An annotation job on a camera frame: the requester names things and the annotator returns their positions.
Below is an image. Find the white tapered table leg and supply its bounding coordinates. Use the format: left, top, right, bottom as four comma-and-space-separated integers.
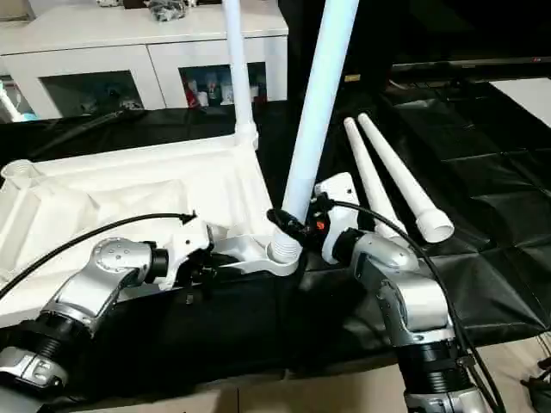
343, 118, 408, 240
356, 114, 455, 244
221, 0, 256, 133
266, 0, 361, 264

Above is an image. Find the white plastic table top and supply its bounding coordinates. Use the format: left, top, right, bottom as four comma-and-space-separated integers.
0, 125, 302, 329

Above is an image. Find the black work mat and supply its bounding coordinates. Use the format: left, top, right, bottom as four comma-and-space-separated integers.
0, 77, 551, 388

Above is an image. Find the dark metal bar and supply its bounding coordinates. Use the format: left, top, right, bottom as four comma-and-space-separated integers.
391, 58, 551, 72

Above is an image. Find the white sideboard cabinet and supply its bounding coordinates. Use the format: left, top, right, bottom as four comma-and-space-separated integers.
0, 0, 289, 120

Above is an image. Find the white flat board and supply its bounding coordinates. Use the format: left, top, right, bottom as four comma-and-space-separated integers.
490, 79, 551, 128

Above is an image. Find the dark bag of items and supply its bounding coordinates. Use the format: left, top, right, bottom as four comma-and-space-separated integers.
148, 0, 189, 22

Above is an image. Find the teal white plastic object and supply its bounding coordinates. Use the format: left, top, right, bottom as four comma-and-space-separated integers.
0, 75, 35, 122

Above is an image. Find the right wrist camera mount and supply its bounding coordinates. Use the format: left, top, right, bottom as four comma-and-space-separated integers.
315, 171, 359, 264

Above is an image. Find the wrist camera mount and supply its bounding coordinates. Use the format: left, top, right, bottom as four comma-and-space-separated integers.
161, 217, 215, 290
315, 171, 359, 264

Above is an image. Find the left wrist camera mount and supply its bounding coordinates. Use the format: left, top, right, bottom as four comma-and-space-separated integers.
161, 217, 215, 290

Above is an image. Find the robot arm base with cables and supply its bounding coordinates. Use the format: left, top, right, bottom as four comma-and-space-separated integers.
519, 339, 551, 413

